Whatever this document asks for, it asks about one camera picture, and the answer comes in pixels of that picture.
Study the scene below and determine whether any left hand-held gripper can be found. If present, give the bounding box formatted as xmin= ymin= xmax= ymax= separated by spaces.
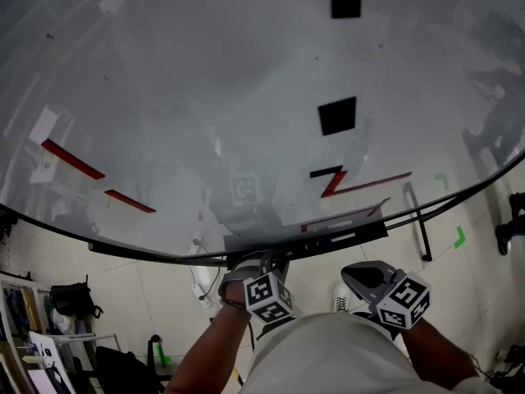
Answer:
xmin=218 ymin=249 xmax=294 ymax=324

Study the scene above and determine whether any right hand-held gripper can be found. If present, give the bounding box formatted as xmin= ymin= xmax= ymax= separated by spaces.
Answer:
xmin=341 ymin=260 xmax=431 ymax=331

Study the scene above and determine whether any blue marker pen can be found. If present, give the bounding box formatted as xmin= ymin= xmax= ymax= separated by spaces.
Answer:
xmin=318 ymin=231 xmax=358 ymax=246

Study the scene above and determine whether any person's left forearm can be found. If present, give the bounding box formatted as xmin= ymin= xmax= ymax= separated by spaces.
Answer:
xmin=163 ymin=281 xmax=252 ymax=394

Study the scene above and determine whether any person's right forearm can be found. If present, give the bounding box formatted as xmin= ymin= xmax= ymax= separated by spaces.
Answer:
xmin=395 ymin=316 xmax=481 ymax=392

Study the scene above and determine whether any black marker tray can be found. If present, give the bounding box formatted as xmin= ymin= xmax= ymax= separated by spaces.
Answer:
xmin=223 ymin=222 xmax=390 ymax=268

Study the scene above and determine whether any white whiteboard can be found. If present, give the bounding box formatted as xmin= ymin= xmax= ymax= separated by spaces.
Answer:
xmin=0 ymin=0 xmax=525 ymax=267

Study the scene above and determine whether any white right shoe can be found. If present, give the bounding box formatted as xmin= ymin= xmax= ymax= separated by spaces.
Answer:
xmin=331 ymin=281 xmax=352 ymax=314

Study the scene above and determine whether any white power strip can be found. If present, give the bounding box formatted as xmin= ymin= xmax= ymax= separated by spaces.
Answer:
xmin=190 ymin=283 xmax=214 ymax=308

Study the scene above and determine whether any white shirt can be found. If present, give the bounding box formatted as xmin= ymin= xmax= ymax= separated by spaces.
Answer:
xmin=240 ymin=312 xmax=505 ymax=394

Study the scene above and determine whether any black tape strip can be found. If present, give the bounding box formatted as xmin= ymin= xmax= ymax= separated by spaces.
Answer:
xmin=309 ymin=165 xmax=344 ymax=179

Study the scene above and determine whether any large black tape square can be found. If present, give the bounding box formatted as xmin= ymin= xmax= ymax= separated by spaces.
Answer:
xmin=317 ymin=96 xmax=358 ymax=137

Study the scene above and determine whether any black office chair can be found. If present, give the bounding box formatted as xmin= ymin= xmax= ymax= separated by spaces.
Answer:
xmin=94 ymin=333 xmax=173 ymax=394

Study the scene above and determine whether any white metal bar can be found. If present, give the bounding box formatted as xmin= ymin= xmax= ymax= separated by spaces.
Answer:
xmin=48 ymin=332 xmax=121 ymax=344

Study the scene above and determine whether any black backpack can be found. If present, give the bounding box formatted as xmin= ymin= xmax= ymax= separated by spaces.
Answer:
xmin=49 ymin=275 xmax=103 ymax=320

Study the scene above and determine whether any clear plastic bag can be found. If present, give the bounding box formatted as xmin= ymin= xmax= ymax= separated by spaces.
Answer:
xmin=49 ymin=306 xmax=77 ymax=336

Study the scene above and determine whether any white panel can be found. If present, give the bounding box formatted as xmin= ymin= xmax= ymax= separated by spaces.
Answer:
xmin=27 ymin=330 xmax=71 ymax=394

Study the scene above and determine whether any white storage shelf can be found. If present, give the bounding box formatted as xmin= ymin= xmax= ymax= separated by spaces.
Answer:
xmin=0 ymin=271 xmax=54 ymax=394

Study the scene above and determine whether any pink tablet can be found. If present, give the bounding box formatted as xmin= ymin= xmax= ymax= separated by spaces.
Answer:
xmin=26 ymin=368 xmax=58 ymax=394

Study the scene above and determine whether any small black tape square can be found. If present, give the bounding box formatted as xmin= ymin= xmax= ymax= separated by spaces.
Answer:
xmin=331 ymin=0 xmax=363 ymax=19

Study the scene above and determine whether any black cable bundle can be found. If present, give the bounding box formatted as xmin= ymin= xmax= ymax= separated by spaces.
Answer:
xmin=487 ymin=342 xmax=525 ymax=394

